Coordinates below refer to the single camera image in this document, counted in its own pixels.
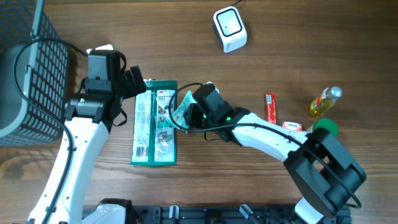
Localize white barcode scanner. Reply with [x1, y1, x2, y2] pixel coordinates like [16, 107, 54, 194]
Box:
[213, 6, 248, 54]

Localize red Nescafe sachet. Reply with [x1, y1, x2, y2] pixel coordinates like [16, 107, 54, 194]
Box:
[265, 93, 277, 124]

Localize yellow Vim dish soap bottle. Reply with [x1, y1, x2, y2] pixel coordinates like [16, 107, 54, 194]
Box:
[308, 86, 343, 118]

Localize orange Kleenex tissue pack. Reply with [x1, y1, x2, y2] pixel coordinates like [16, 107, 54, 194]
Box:
[282, 121, 302, 131]

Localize teal wipes packet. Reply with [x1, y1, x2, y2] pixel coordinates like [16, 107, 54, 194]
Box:
[172, 91, 196, 128]

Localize green lid jar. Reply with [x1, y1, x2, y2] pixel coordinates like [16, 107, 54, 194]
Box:
[306, 118, 338, 136]

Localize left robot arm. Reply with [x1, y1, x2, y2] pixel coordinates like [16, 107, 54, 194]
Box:
[27, 50, 146, 223]

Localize right camera cable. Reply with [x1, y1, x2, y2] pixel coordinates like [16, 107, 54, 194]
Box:
[167, 82, 363, 209]

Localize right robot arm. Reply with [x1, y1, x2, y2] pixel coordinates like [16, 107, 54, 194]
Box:
[187, 83, 366, 223]

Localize left camera cable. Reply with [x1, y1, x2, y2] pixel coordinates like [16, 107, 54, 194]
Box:
[12, 37, 90, 224]

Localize camera cable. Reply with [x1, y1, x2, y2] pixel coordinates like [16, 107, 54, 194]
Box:
[167, 82, 363, 209]
[12, 37, 90, 224]

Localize dark grey mesh basket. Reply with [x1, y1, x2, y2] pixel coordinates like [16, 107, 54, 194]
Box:
[1, 1, 69, 147]

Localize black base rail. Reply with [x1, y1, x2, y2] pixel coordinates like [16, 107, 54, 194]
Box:
[82, 203, 353, 224]

